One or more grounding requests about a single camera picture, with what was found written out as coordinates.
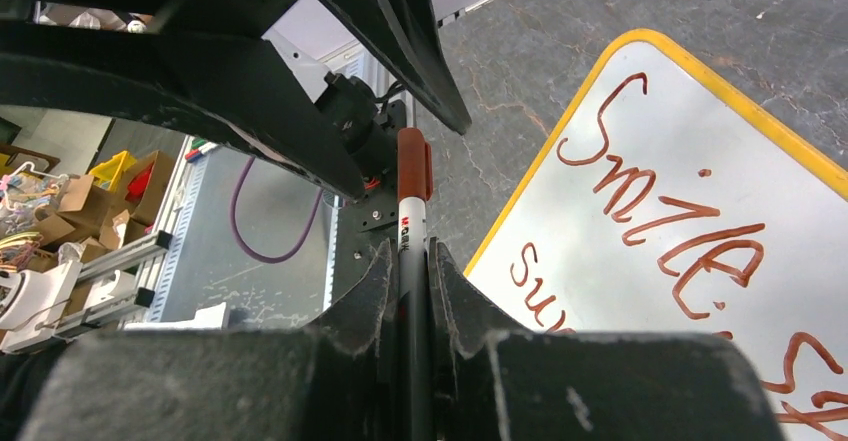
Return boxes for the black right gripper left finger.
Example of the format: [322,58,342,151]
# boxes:
[21,241,397,440]

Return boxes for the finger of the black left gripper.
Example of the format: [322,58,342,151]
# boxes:
[1,21,365,199]
[318,0,472,135]

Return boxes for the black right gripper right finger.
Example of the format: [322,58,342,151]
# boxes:
[427,238,783,440]

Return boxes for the white whiteboard marker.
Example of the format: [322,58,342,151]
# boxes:
[398,197,434,440]

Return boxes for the red marker cap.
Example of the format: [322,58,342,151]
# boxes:
[397,127,433,201]

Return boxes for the yellow framed whiteboard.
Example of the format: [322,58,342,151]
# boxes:
[465,29,847,440]

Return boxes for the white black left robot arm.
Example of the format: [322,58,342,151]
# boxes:
[1,0,471,200]

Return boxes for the spare markers on table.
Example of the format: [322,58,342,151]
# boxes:
[184,140,218,163]

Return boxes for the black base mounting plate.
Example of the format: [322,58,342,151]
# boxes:
[323,96,409,309]

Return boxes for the cardboard boxes clutter pile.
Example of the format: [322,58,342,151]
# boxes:
[1,151,176,272]

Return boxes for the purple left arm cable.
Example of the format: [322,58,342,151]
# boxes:
[229,156,325,266]

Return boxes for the blue slotted cable duct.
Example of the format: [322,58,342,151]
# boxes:
[145,158,208,322]

